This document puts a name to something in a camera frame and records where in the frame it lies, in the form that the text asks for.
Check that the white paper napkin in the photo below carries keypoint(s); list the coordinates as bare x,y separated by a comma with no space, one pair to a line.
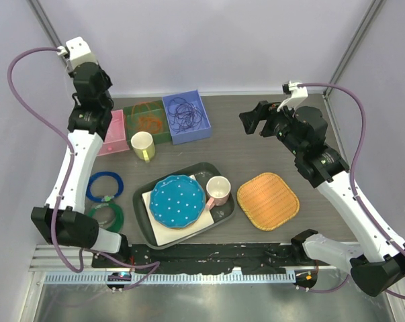
176,208

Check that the pink plastic box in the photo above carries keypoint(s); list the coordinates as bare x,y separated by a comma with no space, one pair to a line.
115,140

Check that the slotted cable duct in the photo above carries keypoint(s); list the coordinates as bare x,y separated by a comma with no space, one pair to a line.
111,278

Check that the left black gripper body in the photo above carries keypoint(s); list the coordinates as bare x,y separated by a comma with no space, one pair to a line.
107,100

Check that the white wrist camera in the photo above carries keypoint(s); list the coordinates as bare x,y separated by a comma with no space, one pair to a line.
296,93
76,52

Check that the green plastic box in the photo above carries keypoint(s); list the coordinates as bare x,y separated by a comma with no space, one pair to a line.
150,117

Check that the orange woven basket tray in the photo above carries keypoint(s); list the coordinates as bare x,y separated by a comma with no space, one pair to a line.
267,201

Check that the blue plastic box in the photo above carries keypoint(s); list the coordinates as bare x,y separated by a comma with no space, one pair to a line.
187,117

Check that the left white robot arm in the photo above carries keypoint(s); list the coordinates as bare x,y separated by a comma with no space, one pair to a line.
62,220

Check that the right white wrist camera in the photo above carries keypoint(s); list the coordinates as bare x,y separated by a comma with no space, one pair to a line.
296,93

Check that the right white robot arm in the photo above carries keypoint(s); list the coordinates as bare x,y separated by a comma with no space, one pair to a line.
379,259

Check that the blue polka dot plate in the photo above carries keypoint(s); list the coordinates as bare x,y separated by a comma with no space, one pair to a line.
177,201

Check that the yellow mug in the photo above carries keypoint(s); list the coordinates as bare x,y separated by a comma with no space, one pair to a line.
142,143

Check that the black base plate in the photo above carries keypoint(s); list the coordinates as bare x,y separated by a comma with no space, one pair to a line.
214,259

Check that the pink mug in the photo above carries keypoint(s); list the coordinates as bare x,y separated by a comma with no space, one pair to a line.
218,190

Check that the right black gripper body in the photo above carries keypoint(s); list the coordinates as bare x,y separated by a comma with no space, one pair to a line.
279,124

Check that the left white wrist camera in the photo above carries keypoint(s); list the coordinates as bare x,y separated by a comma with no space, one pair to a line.
76,52

